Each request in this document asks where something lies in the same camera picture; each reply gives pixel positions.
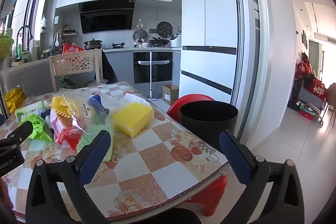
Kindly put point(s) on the grey kitchen counter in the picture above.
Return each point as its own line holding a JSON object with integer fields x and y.
{"x": 123, "y": 66}

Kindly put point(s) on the green onions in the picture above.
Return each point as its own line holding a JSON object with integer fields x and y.
{"x": 68, "y": 82}

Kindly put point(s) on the red plastic stool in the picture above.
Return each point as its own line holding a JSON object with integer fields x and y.
{"x": 212, "y": 192}

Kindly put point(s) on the wooden dining chair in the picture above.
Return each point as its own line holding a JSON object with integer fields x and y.
{"x": 332, "y": 98}

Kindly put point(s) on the white refrigerator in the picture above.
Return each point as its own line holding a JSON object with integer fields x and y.
{"x": 204, "y": 16}

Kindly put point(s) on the clear plastic bag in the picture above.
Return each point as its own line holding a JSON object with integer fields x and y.
{"x": 81, "y": 119}

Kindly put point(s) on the black wok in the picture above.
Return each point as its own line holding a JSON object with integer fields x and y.
{"x": 160, "y": 43}

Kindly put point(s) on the yellow corrugated wrapper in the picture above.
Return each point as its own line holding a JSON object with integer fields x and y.
{"x": 61, "y": 106}

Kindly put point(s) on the kitchen window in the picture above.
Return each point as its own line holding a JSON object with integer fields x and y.
{"x": 26, "y": 3}

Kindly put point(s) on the dark jacket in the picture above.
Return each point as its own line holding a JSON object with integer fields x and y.
{"x": 109, "y": 71}

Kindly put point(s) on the white bowls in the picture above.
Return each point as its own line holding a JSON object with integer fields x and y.
{"x": 141, "y": 44}

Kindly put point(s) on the red packet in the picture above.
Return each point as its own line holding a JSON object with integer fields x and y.
{"x": 68, "y": 138}

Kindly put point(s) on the green bottle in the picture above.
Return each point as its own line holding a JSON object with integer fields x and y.
{"x": 20, "y": 50}

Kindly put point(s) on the black trash bin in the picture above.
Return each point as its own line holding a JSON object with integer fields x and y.
{"x": 210, "y": 129}

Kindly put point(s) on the checkered printed tablecloth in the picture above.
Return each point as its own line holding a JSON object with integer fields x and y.
{"x": 162, "y": 161}

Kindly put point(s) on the white flat mop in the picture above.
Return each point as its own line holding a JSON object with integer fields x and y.
{"x": 151, "y": 82}

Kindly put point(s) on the white paper towel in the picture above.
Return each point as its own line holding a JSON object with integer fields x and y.
{"x": 131, "y": 99}

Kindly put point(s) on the black range hood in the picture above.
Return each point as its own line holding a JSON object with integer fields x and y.
{"x": 107, "y": 16}

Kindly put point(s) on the gas stove burner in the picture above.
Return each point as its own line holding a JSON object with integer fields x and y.
{"x": 118, "y": 45}

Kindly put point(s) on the hanging white plastic bag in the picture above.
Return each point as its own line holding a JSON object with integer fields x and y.
{"x": 43, "y": 22}

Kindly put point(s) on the person's left hand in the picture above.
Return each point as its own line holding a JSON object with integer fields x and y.
{"x": 4, "y": 193}

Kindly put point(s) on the blue plastic wrapper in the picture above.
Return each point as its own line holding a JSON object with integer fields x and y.
{"x": 97, "y": 104}

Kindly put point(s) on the cardboard box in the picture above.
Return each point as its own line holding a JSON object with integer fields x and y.
{"x": 170, "y": 94}

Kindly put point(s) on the beige perforated chair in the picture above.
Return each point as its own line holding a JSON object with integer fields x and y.
{"x": 76, "y": 64}

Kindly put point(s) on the red round stool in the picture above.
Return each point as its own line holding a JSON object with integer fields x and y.
{"x": 176, "y": 107}

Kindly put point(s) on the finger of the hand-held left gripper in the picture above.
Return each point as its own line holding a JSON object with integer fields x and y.
{"x": 19, "y": 133}

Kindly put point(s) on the black built-in oven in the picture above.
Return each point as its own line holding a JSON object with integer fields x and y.
{"x": 160, "y": 74}

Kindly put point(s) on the gold foil bag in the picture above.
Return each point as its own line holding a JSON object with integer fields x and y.
{"x": 14, "y": 99}

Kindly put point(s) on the spice rack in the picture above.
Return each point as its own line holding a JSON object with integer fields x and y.
{"x": 69, "y": 36}

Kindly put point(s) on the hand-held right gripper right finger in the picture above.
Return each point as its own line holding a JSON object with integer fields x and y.
{"x": 236, "y": 158}

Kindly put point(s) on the white rice cooker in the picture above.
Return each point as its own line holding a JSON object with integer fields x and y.
{"x": 176, "y": 41}

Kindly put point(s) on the green sponge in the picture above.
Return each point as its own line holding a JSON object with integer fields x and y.
{"x": 109, "y": 151}

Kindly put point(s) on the kitchen faucet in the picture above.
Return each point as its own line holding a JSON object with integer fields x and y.
{"x": 23, "y": 28}

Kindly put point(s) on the dark flower-shaped tray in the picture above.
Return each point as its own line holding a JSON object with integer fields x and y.
{"x": 164, "y": 29}

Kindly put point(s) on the red plastic basket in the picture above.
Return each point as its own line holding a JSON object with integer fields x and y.
{"x": 72, "y": 48}

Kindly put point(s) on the red printed bag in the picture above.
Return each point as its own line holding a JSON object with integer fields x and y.
{"x": 317, "y": 90}

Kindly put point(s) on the green paper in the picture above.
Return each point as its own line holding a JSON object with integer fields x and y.
{"x": 39, "y": 127}

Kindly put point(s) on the yellow sponge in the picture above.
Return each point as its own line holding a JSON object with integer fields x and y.
{"x": 132, "y": 116}

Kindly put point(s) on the white green packet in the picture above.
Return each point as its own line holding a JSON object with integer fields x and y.
{"x": 31, "y": 107}

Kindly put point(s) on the patterned round plate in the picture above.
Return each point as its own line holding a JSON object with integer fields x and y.
{"x": 140, "y": 35}

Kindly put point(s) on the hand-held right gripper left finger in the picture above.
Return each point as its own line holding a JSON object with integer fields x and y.
{"x": 94, "y": 158}

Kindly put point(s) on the green plastic basket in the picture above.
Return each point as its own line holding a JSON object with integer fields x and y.
{"x": 5, "y": 47}

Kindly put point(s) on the sliding door frame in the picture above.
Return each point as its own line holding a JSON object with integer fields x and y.
{"x": 249, "y": 29}

